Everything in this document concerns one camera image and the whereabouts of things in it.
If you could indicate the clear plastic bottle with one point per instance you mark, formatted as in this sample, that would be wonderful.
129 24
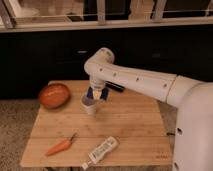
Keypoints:
98 153

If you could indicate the black rectangular box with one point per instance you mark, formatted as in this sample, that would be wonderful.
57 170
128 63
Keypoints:
115 87

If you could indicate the orange bowl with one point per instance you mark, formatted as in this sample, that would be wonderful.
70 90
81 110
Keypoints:
54 95

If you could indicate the orange carrot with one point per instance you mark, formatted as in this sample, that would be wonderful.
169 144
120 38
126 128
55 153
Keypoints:
63 145

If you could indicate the white ceramic cup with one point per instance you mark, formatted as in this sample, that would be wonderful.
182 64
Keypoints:
89 105

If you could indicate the wooden table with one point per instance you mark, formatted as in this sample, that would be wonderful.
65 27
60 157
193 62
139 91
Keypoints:
132 118

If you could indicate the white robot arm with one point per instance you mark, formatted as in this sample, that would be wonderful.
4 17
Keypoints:
193 99

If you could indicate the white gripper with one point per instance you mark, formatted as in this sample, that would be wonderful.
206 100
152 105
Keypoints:
99 86

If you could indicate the dark cabinet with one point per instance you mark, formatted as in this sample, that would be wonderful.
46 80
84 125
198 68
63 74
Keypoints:
29 60

